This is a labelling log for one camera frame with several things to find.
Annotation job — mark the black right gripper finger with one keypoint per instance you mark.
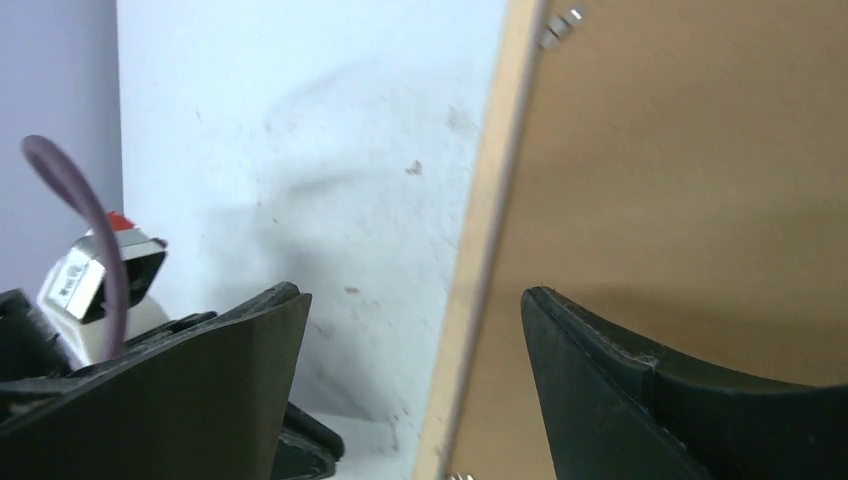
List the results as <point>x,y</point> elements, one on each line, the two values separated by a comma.
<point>618,405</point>

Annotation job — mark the brown frame backing board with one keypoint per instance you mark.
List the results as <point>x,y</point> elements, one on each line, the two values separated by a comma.
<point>682,171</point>

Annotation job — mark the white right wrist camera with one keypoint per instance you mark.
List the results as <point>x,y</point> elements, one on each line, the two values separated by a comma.
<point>72,294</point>

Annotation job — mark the light wooden picture frame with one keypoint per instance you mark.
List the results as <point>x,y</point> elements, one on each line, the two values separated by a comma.
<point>477,247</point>

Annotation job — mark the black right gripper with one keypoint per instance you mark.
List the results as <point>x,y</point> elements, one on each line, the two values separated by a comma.
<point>206,397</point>

